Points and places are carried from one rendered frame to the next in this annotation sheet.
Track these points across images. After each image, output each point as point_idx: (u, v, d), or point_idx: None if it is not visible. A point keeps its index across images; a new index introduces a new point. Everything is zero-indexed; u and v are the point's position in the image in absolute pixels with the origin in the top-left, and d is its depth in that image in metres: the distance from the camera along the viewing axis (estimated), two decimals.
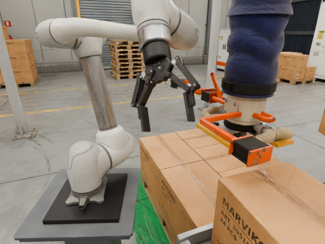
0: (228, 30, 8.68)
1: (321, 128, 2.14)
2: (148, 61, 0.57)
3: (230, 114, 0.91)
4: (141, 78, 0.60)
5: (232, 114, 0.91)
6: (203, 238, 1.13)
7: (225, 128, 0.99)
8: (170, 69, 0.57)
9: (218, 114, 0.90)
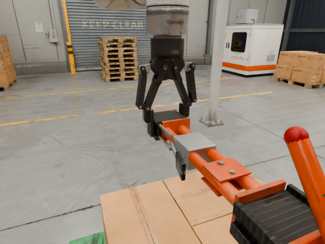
0: (233, 26, 7.74)
1: None
2: None
3: None
4: (184, 69, 0.53)
5: None
6: None
7: None
8: (155, 70, 0.49)
9: None
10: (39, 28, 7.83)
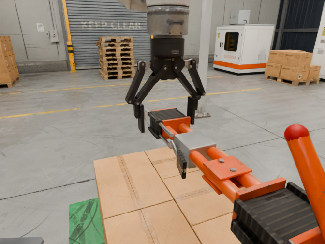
0: (226, 26, 8.09)
1: None
2: None
3: None
4: (186, 66, 0.53)
5: None
6: None
7: None
8: (155, 70, 0.49)
9: None
10: (41, 28, 8.18)
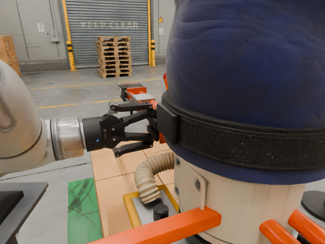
0: None
1: None
2: (103, 143, 0.48)
3: (176, 228, 0.24)
4: (120, 149, 0.52)
5: (184, 227, 0.24)
6: None
7: (175, 241, 0.33)
8: (112, 117, 0.50)
9: (132, 229, 0.24)
10: (41, 28, 8.46)
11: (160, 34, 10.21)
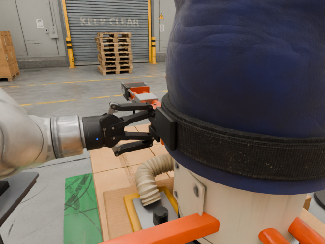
0: None
1: None
2: (102, 142, 0.49)
3: (173, 235, 0.24)
4: (119, 148, 0.53)
5: (181, 234, 0.24)
6: None
7: None
8: (112, 116, 0.51)
9: (129, 234, 0.24)
10: (40, 24, 8.32)
11: (160, 31, 10.08)
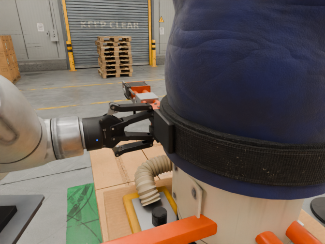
0: None
1: None
2: (102, 142, 0.49)
3: (170, 237, 0.24)
4: (120, 148, 0.53)
5: (178, 236, 0.24)
6: None
7: None
8: (112, 117, 0.51)
9: (126, 236, 0.24)
10: (41, 28, 8.37)
11: (160, 34, 10.12)
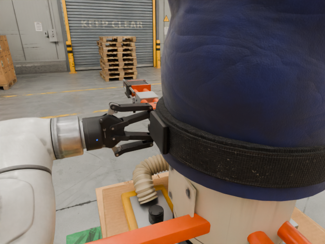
0: None
1: None
2: (102, 142, 0.49)
3: (164, 235, 0.25)
4: (120, 148, 0.53)
5: (172, 235, 0.25)
6: None
7: None
8: (112, 117, 0.51)
9: (122, 234, 0.25)
10: (39, 28, 7.86)
11: (165, 34, 9.61)
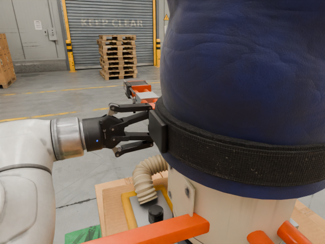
0: None
1: None
2: (103, 143, 0.49)
3: (163, 234, 0.25)
4: (120, 149, 0.53)
5: (171, 234, 0.25)
6: None
7: None
8: (112, 117, 0.51)
9: (120, 233, 0.25)
10: (38, 26, 7.81)
11: (166, 32, 9.57)
